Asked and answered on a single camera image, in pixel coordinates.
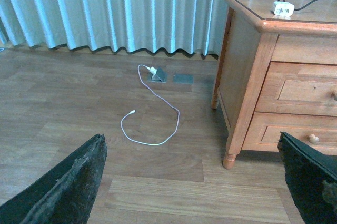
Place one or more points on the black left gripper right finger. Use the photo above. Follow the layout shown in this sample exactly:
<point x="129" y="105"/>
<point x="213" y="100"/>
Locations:
<point x="311" y="179"/>

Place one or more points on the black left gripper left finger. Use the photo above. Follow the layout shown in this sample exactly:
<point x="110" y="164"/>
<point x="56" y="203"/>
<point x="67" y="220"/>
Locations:
<point x="65" y="194"/>

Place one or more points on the wooden top drawer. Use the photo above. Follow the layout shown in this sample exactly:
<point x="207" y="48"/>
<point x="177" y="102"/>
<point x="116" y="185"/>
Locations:
<point x="294" y="88"/>

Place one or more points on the wooden drawer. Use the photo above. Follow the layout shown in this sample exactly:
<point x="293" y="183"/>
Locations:
<point x="319" y="132"/>
<point x="294" y="88"/>

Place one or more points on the white charger with black cable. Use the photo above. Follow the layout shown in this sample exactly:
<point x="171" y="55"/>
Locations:
<point x="285" y="9"/>

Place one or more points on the wooden bottom drawer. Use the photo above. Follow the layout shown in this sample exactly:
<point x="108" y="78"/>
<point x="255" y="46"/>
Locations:
<point x="319" y="132"/>

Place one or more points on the wooden nightstand cabinet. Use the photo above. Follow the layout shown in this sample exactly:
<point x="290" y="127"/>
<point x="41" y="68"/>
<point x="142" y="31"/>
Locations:
<point x="254" y="38"/>

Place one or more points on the open metal floor socket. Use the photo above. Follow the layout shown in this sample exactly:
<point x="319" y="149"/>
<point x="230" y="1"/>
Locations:
<point x="159" y="77"/>

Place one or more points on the white plug adapter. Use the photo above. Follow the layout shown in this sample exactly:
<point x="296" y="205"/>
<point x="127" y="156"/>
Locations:
<point x="152" y="70"/>

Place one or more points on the closed metal floor socket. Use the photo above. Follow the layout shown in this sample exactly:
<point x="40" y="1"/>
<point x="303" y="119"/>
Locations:
<point x="183" y="79"/>

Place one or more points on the pale green curtain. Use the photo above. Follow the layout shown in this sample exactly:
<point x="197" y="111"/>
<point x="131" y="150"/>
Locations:
<point x="189" y="25"/>

